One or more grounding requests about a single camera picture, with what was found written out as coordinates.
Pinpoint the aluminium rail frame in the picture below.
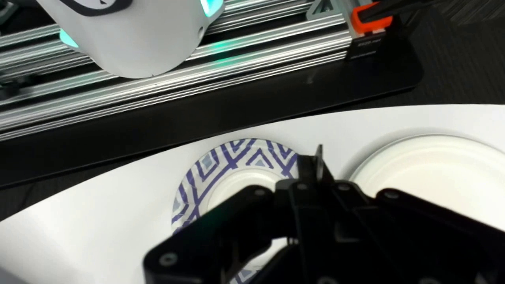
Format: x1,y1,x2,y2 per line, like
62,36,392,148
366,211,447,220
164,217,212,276
0,0,370,143

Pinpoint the orange black clamp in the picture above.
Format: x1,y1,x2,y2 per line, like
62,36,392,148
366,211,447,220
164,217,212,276
346,0,439,61

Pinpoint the blue patterned paper plate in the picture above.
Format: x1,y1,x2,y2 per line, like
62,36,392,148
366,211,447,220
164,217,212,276
169,137,303,284

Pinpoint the plain white plate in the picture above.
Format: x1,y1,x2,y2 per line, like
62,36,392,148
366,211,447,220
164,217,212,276
348,134,505,233

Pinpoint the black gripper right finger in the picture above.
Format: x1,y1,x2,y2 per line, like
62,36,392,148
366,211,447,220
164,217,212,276
314,156,505,284

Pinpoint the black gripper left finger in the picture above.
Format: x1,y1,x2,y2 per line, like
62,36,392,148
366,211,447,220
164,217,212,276
144,146,321,284

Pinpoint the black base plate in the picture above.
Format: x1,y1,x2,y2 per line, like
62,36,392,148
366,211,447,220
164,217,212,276
0,36,426,190

